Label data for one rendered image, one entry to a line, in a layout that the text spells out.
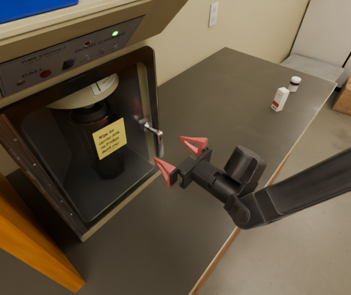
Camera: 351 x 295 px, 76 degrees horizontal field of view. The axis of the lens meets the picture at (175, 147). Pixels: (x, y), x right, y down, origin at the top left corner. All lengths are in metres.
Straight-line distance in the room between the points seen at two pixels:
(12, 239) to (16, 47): 0.26
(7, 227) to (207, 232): 0.49
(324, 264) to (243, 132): 1.19
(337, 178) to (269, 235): 1.43
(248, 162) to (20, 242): 0.41
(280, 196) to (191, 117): 0.65
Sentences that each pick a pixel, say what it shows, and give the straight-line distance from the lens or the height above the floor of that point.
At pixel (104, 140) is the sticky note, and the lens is 0.49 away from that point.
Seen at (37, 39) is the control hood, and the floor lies 1.49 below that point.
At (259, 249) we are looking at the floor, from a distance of 1.75.
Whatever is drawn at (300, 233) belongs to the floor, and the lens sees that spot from 1.91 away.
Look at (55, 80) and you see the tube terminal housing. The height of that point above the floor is 1.39.
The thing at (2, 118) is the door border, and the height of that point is 1.38.
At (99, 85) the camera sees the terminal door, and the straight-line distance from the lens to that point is 0.43.
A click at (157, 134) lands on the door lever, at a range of 0.53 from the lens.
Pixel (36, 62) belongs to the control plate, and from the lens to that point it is 0.30.
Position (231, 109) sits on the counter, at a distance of 1.07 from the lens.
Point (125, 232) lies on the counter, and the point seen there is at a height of 0.94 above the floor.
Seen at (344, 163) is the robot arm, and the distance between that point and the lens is 0.41.
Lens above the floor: 1.57
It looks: 47 degrees down
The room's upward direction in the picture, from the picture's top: straight up
